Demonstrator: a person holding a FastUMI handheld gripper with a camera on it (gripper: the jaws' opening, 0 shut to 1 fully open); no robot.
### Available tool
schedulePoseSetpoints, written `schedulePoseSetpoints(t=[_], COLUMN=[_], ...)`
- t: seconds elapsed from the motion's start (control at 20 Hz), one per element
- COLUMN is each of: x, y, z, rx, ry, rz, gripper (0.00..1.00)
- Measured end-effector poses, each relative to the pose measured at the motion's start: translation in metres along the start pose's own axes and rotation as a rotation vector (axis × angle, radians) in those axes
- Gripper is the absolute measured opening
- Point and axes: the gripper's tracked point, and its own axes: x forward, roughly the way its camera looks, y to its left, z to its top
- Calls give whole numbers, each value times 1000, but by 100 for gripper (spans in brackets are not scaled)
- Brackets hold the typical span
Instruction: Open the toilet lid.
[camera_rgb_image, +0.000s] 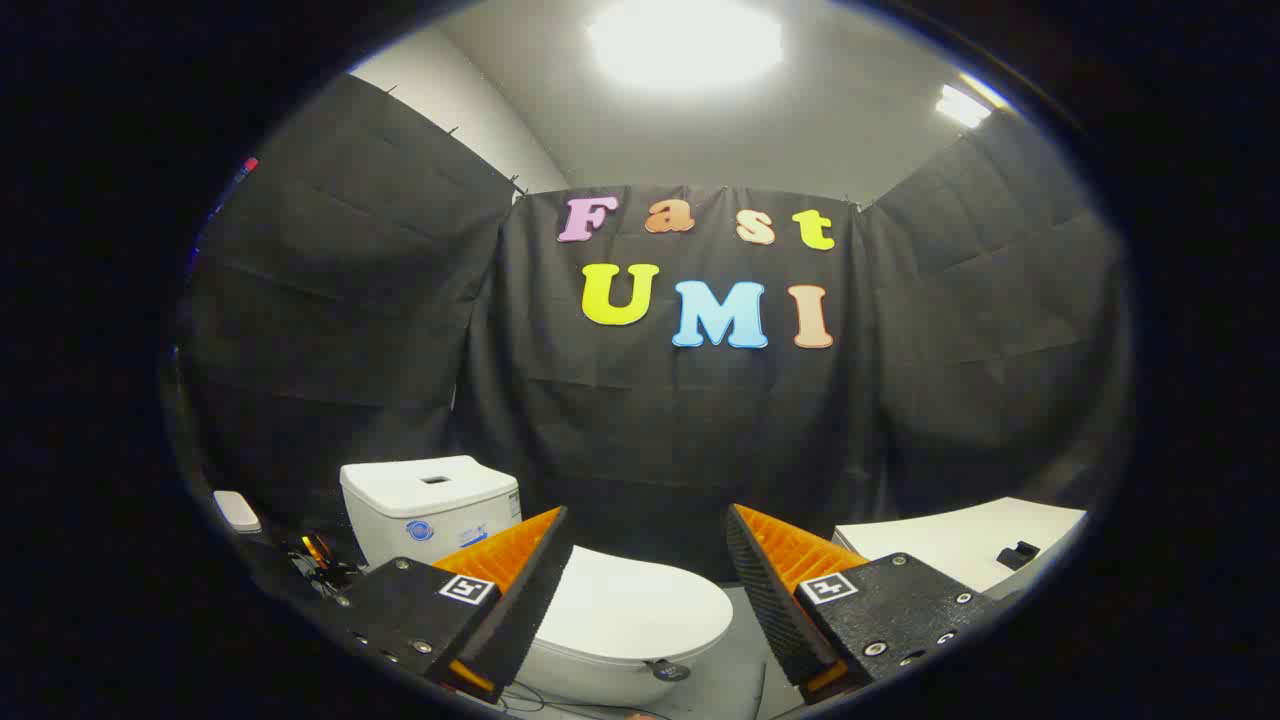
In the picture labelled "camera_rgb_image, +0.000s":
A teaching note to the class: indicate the white drawer cabinet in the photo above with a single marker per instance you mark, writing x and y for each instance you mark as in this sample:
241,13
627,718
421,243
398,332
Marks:
960,540

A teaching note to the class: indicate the small ceiling light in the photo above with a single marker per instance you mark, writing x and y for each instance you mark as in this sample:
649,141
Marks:
962,105

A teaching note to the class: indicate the white toilet bowl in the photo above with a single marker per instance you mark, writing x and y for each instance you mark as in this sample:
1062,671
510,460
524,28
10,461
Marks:
590,675

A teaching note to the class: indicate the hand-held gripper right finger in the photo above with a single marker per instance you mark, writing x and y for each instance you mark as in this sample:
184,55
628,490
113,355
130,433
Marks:
765,600

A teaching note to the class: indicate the white toilet tank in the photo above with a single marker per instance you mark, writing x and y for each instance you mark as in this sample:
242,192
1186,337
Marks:
420,500

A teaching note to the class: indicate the small white device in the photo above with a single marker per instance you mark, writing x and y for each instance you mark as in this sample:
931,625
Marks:
237,511

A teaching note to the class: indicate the black backdrop cloth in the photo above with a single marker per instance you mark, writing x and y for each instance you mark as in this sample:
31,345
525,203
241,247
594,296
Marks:
650,430

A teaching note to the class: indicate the black holder block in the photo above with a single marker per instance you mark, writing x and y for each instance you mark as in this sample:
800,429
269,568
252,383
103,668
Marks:
1018,555

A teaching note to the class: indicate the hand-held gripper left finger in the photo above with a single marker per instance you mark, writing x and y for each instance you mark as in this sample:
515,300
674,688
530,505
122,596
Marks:
525,600

